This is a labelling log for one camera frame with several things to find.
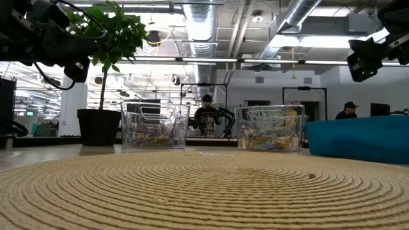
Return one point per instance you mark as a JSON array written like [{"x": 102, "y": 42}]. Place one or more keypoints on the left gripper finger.
[{"x": 76, "y": 70}]

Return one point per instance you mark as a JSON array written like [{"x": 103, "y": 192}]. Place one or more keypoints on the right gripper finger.
[{"x": 364, "y": 62}]

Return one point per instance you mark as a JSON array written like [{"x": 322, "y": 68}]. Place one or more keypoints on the clear plastic bin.
[
  {"x": 239, "y": 115},
  {"x": 128, "y": 124}
]

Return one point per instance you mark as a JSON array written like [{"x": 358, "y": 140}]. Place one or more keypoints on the black background robot arm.
[{"x": 228, "y": 123}]

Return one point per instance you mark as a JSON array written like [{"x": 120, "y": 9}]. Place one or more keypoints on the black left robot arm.
[{"x": 6, "y": 105}]

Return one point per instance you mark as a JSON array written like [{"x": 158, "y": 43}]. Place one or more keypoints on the purple Chewy granola bar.
[{"x": 150, "y": 139}]

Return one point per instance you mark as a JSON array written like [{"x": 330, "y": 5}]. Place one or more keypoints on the white pillar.
[{"x": 73, "y": 105}]

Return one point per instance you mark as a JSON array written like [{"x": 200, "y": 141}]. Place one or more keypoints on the black monitor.
[{"x": 380, "y": 109}]

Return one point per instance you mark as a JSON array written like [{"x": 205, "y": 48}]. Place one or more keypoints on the person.
[
  {"x": 206, "y": 118},
  {"x": 348, "y": 113},
  {"x": 291, "y": 116}
]

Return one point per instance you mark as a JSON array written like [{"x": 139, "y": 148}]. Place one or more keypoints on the green plant in black pot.
[{"x": 99, "y": 127}]

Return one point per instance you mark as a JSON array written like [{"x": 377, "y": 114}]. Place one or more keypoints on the blue plastic box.
[{"x": 351, "y": 140}]

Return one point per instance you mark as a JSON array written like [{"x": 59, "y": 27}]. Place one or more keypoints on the black ceiling device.
[{"x": 153, "y": 38}]

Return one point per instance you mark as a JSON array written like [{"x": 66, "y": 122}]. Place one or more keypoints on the long ceiling light strip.
[{"x": 207, "y": 59}]

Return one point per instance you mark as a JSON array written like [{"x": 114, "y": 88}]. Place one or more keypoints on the clear plastic film scrap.
[{"x": 217, "y": 154}]

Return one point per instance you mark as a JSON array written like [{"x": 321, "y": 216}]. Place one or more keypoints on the round woven tan placemat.
[{"x": 204, "y": 198}]

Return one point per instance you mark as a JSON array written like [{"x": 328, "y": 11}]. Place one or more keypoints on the black metal frame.
[
  {"x": 303, "y": 87},
  {"x": 204, "y": 84}
]

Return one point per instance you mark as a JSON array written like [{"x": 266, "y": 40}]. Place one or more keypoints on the black table frame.
[{"x": 48, "y": 141}]

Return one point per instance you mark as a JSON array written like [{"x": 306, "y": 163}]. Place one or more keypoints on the ribbed silver air duct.
[
  {"x": 297, "y": 12},
  {"x": 201, "y": 25}
]

